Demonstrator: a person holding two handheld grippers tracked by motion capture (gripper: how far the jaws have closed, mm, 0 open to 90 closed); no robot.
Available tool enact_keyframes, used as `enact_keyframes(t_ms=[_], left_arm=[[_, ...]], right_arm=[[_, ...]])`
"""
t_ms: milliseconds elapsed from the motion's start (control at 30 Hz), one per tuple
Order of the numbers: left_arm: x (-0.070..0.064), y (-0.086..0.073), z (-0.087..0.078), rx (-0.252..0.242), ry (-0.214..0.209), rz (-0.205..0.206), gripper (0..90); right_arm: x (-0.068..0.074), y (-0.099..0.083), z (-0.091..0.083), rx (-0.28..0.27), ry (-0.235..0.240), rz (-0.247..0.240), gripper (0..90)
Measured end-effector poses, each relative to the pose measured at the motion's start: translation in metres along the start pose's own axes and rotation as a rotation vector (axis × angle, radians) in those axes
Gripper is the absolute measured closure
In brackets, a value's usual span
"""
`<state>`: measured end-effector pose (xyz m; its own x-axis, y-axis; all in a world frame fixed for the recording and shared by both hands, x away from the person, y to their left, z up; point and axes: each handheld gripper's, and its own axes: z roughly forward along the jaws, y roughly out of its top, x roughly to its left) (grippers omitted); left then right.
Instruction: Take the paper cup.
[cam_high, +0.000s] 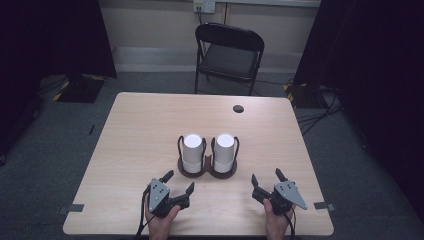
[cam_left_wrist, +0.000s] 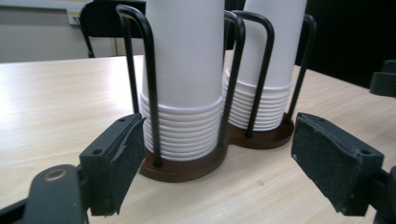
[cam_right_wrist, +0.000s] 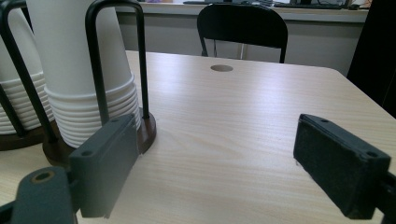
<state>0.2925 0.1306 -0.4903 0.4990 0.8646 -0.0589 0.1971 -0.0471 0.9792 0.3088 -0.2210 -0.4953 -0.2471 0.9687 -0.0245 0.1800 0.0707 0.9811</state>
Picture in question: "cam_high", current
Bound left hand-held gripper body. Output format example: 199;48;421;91
143;177;188;220

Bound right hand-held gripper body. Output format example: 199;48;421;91
252;179;308;216

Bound dark brown cup holder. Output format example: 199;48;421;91
176;134;241;180

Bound stack of white paper cups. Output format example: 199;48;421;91
182;133;205;174

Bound person's left hand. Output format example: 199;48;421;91
144;204;182;240

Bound person's right hand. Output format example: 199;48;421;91
262;198;297;240

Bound grey tape strip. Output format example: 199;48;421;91
56;203;86;216
312;200;337;213

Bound right white cup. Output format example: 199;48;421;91
213;133;236;174

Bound black stand base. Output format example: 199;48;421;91
282;81;323;110
52;73;107;104

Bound black folding chair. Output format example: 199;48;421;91
194;22;266;97

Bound dark curtain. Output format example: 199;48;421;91
0;0;118;166
292;0;424;224

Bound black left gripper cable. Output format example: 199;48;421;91
134;185;158;240

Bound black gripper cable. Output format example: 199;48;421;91
134;185;158;240
283;211;298;240

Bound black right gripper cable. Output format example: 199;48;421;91
283;211;298;240

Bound black floor cables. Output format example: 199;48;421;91
295;85;345;136

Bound black wall socket cable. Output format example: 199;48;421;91
196;5;205;28

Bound white wall socket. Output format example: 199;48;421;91
192;0;217;15

